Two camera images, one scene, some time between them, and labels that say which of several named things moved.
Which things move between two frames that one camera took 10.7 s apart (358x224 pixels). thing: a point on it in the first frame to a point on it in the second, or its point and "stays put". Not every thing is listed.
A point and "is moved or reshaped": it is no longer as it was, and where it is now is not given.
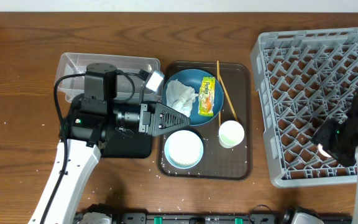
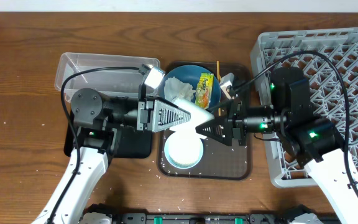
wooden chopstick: (217, 65) stays put
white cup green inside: (230, 134) is moved or reshaped
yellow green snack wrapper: (206, 96) stays put
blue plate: (193, 78) to (191, 74)
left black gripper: (148, 124) stays put
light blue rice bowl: (183, 149) stays put
